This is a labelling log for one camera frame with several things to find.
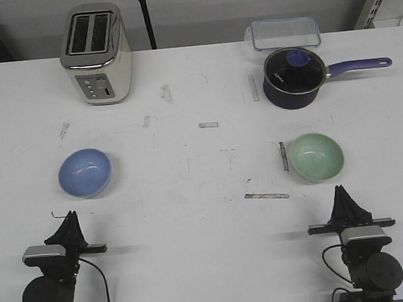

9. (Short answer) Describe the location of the black tripod pole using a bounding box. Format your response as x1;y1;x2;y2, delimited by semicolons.
138;0;157;50

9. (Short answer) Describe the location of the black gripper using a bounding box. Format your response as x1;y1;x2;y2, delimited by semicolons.
308;185;395;266
41;210;107;288

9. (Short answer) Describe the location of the cream silver toaster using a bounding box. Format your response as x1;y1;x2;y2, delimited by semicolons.
60;2;133;106

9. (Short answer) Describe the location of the glass pot lid blue knob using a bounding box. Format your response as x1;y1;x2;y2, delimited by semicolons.
264;47;326;94

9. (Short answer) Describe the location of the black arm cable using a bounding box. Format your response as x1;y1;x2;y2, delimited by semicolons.
76;255;112;302
321;243;355;292

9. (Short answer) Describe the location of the blue saucepan with handle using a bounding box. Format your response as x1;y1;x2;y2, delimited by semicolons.
263;47;392;110

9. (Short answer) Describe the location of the clear plastic food container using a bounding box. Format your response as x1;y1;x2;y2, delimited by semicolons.
244;16;321;51

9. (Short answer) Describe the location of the blue bowl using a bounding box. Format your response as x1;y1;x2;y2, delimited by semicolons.
58;148;112;198

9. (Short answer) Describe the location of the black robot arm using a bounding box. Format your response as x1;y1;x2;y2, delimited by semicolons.
308;185;403;302
21;210;108;302

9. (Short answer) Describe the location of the green bowl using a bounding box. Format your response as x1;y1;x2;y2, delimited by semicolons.
289;133;345;183

